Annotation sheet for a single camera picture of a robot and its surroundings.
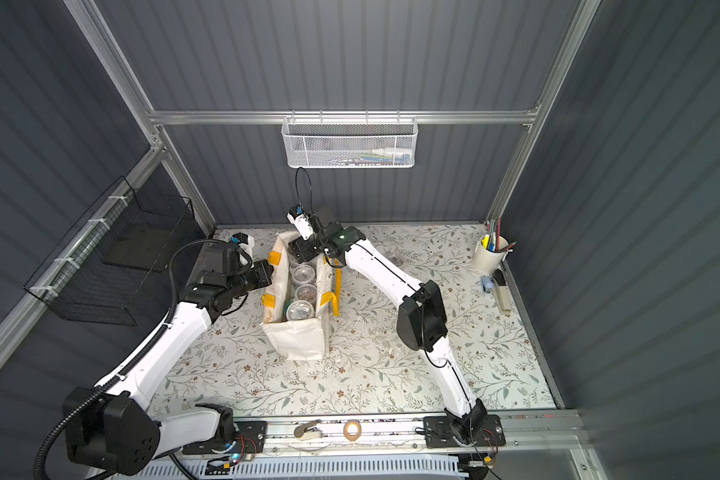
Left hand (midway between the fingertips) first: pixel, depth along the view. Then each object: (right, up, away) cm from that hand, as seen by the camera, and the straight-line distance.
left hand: (277, 269), depth 81 cm
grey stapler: (+69, -8, +16) cm, 71 cm away
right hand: (+6, +8, +6) cm, 11 cm away
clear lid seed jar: (+6, -2, +7) cm, 9 cm away
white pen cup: (+67, +5, +20) cm, 70 cm away
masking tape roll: (+19, -40, -5) cm, 45 cm away
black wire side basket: (-39, 0, -8) cm, 40 cm away
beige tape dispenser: (+10, -40, -7) cm, 42 cm away
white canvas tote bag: (+7, -18, -5) cm, 20 cm away
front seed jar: (+7, -7, +4) cm, 11 cm away
